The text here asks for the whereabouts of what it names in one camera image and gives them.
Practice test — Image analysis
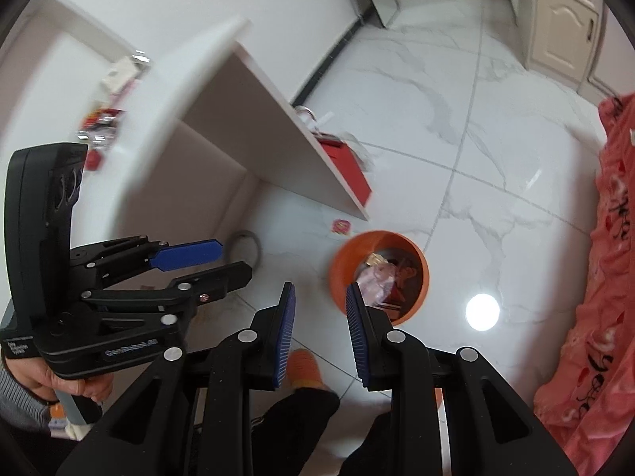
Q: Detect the cream panelled cabinet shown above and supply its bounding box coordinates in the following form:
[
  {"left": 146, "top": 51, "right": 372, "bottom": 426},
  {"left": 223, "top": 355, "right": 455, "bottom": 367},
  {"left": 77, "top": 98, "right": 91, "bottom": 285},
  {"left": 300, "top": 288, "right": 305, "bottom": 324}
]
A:
[{"left": 506, "top": 0, "right": 635, "bottom": 105}]

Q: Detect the white tissue box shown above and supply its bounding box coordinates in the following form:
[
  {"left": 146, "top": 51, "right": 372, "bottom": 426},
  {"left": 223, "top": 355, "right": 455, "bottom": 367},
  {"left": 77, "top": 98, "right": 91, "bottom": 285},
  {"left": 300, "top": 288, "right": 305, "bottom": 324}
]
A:
[{"left": 99, "top": 54, "right": 150, "bottom": 92}]

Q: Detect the silver white plastic bag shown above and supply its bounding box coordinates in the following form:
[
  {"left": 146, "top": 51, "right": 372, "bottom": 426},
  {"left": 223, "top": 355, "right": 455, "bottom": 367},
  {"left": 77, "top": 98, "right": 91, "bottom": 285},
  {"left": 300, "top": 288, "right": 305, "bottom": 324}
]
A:
[{"left": 354, "top": 263, "right": 398, "bottom": 303}]

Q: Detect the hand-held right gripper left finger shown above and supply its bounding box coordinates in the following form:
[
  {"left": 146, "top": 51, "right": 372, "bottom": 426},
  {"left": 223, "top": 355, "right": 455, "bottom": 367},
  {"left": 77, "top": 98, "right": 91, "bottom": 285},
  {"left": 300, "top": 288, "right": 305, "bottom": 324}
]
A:
[{"left": 57, "top": 282, "right": 297, "bottom": 476}]

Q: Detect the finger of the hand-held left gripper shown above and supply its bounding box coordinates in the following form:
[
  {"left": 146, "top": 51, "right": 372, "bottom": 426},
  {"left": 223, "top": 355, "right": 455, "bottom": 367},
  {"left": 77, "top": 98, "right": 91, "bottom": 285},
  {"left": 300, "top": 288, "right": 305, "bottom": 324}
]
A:
[
  {"left": 72, "top": 234, "right": 223, "bottom": 286},
  {"left": 82, "top": 263, "right": 253, "bottom": 315}
]

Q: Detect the red yellow snack wrapper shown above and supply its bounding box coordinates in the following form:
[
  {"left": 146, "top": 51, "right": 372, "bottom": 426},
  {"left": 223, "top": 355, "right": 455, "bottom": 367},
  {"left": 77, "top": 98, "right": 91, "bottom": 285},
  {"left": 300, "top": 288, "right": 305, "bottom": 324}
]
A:
[{"left": 384, "top": 253, "right": 422, "bottom": 308}]

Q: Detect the red paper bag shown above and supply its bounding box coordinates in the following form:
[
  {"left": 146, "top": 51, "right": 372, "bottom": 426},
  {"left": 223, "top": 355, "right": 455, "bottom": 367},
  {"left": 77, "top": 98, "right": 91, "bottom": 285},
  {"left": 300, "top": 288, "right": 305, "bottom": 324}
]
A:
[{"left": 292, "top": 106, "right": 373, "bottom": 207}]

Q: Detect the orange trash bin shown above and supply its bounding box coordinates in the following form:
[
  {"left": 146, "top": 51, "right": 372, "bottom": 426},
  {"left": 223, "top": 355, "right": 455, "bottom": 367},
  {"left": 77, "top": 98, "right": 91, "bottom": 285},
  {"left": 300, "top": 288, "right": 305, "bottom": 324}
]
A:
[{"left": 327, "top": 229, "right": 430, "bottom": 328}]

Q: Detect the pink printed blanket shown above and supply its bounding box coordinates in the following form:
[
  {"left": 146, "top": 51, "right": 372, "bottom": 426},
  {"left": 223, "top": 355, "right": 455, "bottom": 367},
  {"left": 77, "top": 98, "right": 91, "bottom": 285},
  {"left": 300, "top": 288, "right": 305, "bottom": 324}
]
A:
[{"left": 533, "top": 94, "right": 635, "bottom": 476}]

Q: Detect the red silver snack wrapper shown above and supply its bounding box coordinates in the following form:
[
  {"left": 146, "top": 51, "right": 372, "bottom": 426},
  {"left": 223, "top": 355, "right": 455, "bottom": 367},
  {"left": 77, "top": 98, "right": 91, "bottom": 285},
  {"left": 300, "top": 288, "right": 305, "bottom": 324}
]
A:
[{"left": 79, "top": 106, "right": 125, "bottom": 132}]

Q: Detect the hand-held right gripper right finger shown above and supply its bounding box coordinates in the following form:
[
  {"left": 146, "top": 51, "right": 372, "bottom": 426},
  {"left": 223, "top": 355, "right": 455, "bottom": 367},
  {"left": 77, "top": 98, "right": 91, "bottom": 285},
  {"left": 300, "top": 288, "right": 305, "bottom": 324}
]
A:
[{"left": 344, "top": 282, "right": 579, "bottom": 476}]

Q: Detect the grey hose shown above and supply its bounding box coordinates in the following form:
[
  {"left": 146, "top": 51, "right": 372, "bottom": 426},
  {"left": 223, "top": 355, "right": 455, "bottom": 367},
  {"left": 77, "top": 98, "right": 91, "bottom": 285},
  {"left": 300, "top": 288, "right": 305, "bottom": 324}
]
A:
[{"left": 231, "top": 229, "right": 262, "bottom": 263}]

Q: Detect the person's left leg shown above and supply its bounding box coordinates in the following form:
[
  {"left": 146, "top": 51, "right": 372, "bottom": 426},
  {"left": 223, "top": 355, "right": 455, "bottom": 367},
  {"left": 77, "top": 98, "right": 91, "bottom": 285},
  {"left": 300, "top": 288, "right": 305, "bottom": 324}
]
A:
[{"left": 253, "top": 387, "right": 341, "bottom": 476}]

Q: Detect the person's right leg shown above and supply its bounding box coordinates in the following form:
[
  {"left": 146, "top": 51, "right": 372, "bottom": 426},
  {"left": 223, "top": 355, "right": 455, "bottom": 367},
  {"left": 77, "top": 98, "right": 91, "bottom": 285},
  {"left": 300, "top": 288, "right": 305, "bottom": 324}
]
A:
[{"left": 342, "top": 411, "right": 393, "bottom": 476}]

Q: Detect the person's left forearm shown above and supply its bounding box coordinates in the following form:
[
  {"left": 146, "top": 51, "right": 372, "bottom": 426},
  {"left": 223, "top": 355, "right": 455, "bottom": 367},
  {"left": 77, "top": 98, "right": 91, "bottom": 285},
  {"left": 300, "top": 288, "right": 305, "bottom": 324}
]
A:
[{"left": 0, "top": 357, "right": 53, "bottom": 432}]

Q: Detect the person's left orange slipper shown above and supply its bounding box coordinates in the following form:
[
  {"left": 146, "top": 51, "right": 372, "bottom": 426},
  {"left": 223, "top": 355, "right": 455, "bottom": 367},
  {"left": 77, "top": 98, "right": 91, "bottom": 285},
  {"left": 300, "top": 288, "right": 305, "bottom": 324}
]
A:
[{"left": 288, "top": 348, "right": 328, "bottom": 392}]

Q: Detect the person's leg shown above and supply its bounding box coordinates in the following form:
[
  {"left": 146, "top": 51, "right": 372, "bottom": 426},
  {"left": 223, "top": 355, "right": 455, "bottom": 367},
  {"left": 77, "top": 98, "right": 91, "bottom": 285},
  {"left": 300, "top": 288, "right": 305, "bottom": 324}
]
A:
[
  {"left": 253, "top": 387, "right": 341, "bottom": 476},
  {"left": 342, "top": 411, "right": 393, "bottom": 476}
]

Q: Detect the person's left hand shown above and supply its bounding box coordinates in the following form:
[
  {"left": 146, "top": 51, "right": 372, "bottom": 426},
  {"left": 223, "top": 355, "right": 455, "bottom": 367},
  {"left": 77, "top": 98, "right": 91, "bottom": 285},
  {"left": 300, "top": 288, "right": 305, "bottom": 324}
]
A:
[{"left": 2, "top": 352, "right": 114, "bottom": 402}]

